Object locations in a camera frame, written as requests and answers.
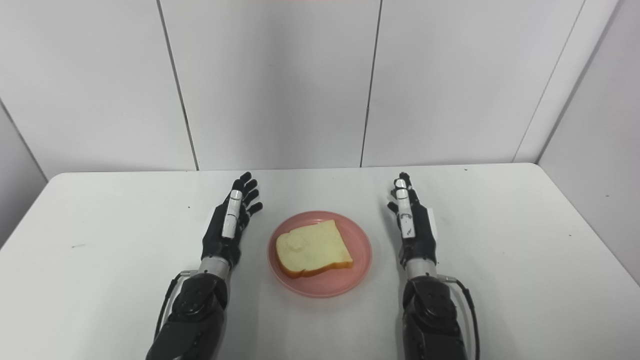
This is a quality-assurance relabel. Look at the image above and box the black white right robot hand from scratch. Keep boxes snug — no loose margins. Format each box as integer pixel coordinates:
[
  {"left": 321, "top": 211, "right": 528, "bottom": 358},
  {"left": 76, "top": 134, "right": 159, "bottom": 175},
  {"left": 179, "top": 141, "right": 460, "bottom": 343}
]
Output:
[{"left": 386, "top": 172, "right": 439, "bottom": 268}]

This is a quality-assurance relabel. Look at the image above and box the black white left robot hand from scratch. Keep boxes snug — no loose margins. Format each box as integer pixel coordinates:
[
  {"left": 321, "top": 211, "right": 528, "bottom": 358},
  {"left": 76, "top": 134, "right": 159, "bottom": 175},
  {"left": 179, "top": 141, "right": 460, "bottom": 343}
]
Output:
[{"left": 201, "top": 172, "right": 264, "bottom": 271}]

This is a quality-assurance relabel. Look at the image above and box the pink round plate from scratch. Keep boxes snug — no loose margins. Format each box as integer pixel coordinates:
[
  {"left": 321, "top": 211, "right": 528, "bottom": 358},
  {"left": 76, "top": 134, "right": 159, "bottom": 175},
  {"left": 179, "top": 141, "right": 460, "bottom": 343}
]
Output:
[{"left": 267, "top": 210, "right": 373, "bottom": 299}]

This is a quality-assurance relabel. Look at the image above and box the slice of white bread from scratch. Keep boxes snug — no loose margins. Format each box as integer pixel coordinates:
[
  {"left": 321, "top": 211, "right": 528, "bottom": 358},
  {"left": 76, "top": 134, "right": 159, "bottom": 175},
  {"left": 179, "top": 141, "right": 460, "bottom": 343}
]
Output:
[{"left": 276, "top": 219, "right": 354, "bottom": 280}]

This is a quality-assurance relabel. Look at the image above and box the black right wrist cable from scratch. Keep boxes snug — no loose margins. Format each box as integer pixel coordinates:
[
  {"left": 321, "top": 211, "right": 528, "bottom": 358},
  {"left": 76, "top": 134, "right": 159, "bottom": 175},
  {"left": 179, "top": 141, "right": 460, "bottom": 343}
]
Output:
[{"left": 437, "top": 274, "right": 481, "bottom": 360}]

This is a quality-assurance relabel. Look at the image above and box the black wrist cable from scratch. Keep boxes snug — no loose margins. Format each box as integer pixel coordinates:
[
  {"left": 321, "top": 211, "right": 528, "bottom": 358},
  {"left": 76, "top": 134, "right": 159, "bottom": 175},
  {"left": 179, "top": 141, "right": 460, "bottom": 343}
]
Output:
[
  {"left": 154, "top": 270, "right": 198, "bottom": 341},
  {"left": 437, "top": 274, "right": 481, "bottom": 360}
]

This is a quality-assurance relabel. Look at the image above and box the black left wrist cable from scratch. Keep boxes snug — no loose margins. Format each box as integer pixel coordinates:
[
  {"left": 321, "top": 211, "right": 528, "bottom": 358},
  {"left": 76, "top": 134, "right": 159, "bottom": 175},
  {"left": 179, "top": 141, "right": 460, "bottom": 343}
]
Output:
[{"left": 154, "top": 270, "right": 198, "bottom": 341}]

